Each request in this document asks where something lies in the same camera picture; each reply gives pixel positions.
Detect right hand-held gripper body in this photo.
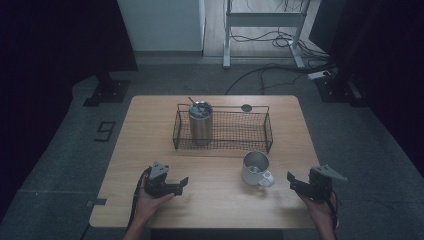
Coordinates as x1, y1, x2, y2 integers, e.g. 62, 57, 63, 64
307, 164, 349, 203

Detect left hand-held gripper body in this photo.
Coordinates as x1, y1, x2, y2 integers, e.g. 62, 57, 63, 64
143, 160, 176, 199

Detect stainless steel tumbler with lid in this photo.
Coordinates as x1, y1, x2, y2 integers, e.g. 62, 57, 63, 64
188, 100, 214, 147

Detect black wire mesh basket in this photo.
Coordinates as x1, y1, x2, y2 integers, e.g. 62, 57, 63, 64
171, 102, 275, 155

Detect metal drinking straw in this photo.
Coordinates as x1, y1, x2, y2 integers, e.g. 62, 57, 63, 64
187, 96, 203, 113

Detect person's right hand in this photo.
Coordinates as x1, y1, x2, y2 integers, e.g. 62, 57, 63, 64
297, 191, 338, 226

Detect person's left hand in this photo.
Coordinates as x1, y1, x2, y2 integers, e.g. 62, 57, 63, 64
133, 176, 177, 226

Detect white mug with steel interior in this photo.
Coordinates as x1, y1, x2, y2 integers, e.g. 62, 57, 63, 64
240, 150, 277, 189

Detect small grey tape piece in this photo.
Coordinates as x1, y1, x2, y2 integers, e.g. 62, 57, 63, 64
85, 197, 108, 208

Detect black stand base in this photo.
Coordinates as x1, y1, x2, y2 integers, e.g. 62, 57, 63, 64
82, 72, 132, 108
314, 73, 368, 108

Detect white power strip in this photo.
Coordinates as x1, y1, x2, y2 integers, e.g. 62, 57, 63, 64
306, 69, 333, 81

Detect black curtain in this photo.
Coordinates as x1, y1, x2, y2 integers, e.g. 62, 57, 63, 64
0, 0, 140, 221
307, 0, 424, 176

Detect white cabinet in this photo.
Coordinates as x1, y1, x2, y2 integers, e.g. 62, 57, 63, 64
116, 0, 207, 53

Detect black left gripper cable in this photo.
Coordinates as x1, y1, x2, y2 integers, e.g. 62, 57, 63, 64
126, 167, 152, 232

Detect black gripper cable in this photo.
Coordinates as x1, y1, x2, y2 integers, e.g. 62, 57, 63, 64
327, 189, 342, 240
126, 167, 152, 232

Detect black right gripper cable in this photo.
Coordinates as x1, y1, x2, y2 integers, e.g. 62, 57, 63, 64
327, 189, 342, 240

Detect long black floor cable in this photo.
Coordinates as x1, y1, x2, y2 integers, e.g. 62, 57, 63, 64
225, 63, 336, 96

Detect tangled black floor cables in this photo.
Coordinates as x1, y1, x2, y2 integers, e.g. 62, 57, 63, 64
230, 29, 331, 62

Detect white metal desk frame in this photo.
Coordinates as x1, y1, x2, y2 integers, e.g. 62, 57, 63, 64
222, 0, 313, 70

